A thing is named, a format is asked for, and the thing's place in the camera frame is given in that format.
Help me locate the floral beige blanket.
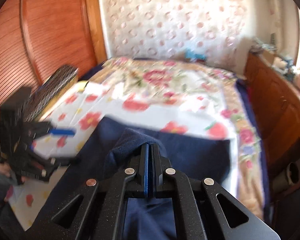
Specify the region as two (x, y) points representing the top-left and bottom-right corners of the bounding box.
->
(90, 57), (266, 219)

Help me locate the wooden louvered wardrobe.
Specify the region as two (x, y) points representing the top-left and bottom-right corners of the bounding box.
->
(0, 0), (107, 104)

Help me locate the cardboard box on cabinet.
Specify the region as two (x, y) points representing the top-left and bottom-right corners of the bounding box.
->
(261, 50), (281, 66)

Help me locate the wooden sideboard cabinet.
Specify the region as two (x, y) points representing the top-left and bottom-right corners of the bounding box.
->
(244, 53), (300, 197)

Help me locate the white red-flower bed sheet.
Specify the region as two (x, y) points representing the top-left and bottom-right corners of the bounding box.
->
(7, 80), (241, 230)

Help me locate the left hand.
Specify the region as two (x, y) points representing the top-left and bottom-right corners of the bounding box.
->
(0, 163), (25, 185)

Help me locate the navy blue printed t-shirt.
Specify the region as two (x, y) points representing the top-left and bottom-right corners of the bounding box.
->
(32, 117), (230, 239)

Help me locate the blue box at headboard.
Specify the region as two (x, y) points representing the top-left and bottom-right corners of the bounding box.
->
(185, 49), (207, 62)

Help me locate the dark patterned folded quilt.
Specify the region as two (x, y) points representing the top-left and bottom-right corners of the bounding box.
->
(24, 64), (78, 121)

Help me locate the sheer circle-pattern curtain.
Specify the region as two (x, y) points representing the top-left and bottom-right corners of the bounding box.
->
(100, 0), (250, 68)

